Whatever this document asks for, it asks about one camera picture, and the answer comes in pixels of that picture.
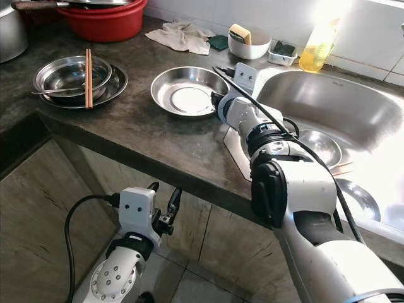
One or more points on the crumpled beige dish cloth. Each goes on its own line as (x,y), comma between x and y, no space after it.
(180,38)

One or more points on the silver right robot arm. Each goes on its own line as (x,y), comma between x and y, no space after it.
(303,202)

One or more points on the stainless steel spoon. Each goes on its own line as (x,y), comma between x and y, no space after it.
(60,91)

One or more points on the small clear plastic container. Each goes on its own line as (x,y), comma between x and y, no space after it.
(281,59)

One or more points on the large aluminium pot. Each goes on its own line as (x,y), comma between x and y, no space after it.
(12,31)

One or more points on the green scouring pad in container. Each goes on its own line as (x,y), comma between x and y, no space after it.
(283,48)

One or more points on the yellow sponge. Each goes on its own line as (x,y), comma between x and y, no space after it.
(240,34)

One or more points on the domed stainless steel lid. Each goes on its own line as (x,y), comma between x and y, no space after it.
(101,2)

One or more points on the grey wood grain cabinet front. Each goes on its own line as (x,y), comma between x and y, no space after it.
(50,202)

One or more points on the stainless steel bowl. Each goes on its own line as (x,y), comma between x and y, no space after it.
(66,76)
(322,148)
(360,202)

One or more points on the yellow dish soap bottle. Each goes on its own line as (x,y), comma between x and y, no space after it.
(315,57)

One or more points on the white plastic bowl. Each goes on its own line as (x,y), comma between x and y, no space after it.
(252,50)

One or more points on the loose green scouring pad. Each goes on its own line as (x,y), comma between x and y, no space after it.
(218,43)

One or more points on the shallow stainless steel plate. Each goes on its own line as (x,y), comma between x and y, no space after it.
(186,95)
(118,85)

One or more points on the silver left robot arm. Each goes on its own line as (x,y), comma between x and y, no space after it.
(117,278)

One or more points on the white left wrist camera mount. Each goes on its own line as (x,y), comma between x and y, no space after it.
(139,214)

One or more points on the red plastic basin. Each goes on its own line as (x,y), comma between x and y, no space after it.
(101,25)

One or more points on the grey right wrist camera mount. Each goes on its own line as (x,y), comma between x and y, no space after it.
(246,79)

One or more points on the wooden chopstick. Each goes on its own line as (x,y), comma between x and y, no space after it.
(343,168)
(90,82)
(87,79)

